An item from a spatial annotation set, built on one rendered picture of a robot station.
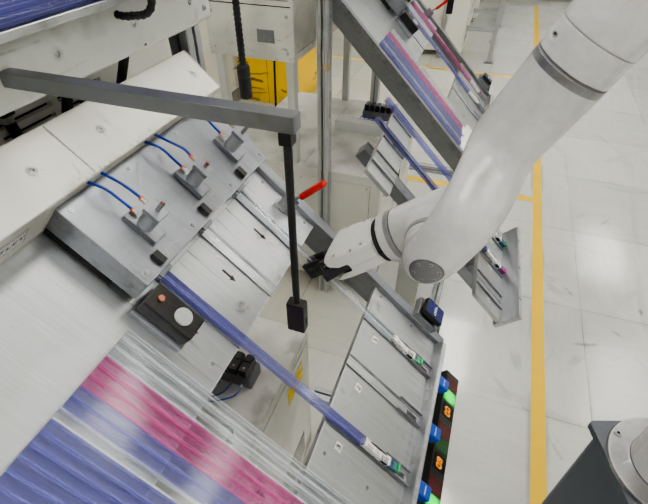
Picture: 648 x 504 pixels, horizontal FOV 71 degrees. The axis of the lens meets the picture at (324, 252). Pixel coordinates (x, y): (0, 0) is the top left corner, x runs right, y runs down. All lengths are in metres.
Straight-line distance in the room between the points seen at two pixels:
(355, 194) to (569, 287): 1.16
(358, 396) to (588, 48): 0.59
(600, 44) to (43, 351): 0.65
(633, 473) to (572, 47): 0.73
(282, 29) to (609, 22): 1.21
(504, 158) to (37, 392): 0.58
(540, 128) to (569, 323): 1.72
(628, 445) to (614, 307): 1.43
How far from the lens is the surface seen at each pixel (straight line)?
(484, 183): 0.58
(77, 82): 0.50
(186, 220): 0.65
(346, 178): 1.74
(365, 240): 0.72
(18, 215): 0.56
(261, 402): 1.04
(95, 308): 0.62
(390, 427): 0.85
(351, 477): 0.77
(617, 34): 0.54
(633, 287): 2.57
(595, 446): 1.07
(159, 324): 0.61
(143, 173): 0.66
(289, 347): 1.11
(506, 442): 1.79
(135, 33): 0.71
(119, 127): 0.67
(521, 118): 0.57
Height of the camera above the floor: 1.50
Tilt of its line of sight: 41 degrees down
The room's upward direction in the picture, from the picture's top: straight up
